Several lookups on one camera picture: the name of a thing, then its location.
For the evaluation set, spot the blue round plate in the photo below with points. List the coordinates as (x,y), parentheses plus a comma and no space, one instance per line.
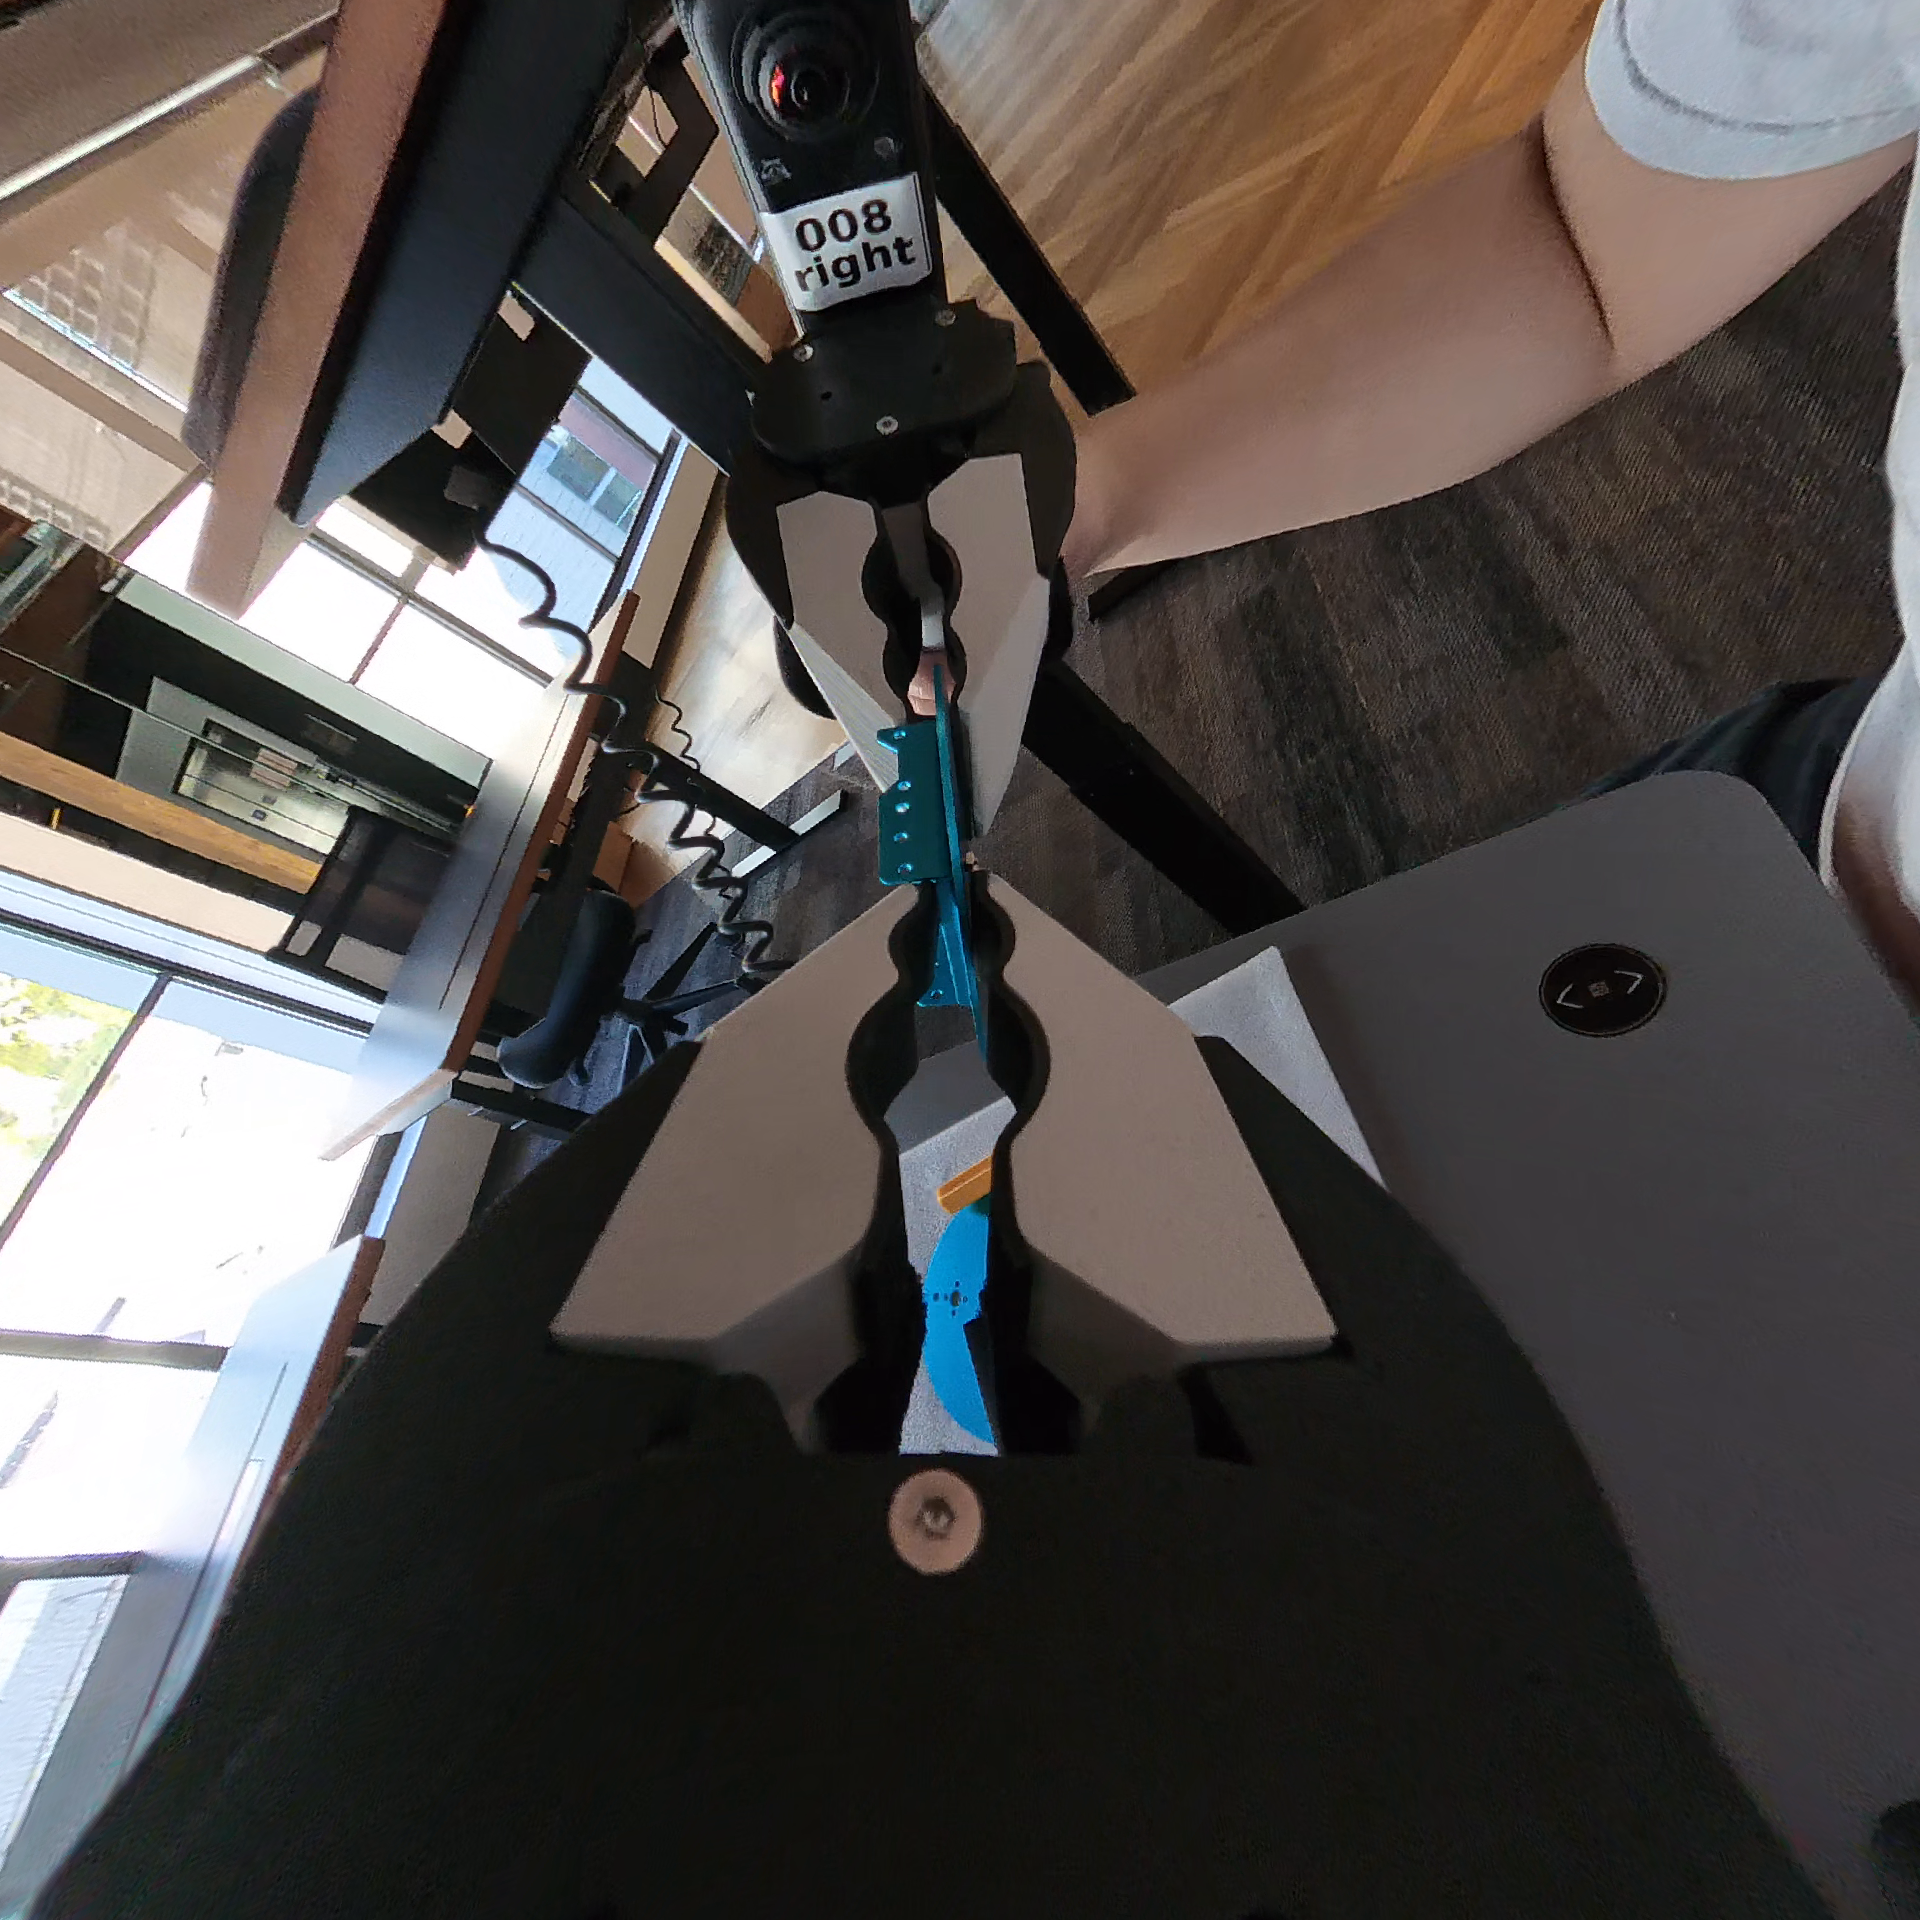
(961,1348)

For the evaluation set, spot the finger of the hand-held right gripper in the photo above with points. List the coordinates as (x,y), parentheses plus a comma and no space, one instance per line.
(997,600)
(825,586)

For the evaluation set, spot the black standing desk top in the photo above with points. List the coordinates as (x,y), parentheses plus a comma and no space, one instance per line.
(435,224)

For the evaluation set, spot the person's right forearm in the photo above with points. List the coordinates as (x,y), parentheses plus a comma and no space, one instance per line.
(1349,345)

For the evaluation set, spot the white foam sheet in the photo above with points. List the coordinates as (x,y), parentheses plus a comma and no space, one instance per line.
(1291,1050)

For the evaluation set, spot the round black desk control panel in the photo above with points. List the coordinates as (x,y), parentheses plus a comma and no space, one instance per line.
(1603,991)

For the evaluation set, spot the person's dark trousers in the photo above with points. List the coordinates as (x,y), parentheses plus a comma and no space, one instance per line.
(1757,749)

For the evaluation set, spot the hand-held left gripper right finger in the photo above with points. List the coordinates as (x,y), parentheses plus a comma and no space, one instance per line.
(1171,1213)

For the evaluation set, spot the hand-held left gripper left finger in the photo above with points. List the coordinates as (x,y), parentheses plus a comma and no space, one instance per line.
(720,1213)

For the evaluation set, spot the small blue plate with bracket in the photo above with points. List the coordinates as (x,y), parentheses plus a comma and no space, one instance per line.
(918,810)

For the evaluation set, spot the thin black desk leg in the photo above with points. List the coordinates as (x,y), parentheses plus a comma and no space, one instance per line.
(1037,253)

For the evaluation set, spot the black office chair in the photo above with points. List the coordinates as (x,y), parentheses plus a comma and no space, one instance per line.
(580,991)

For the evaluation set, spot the wooden table with black legs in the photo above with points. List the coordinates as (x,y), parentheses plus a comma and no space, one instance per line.
(494,901)

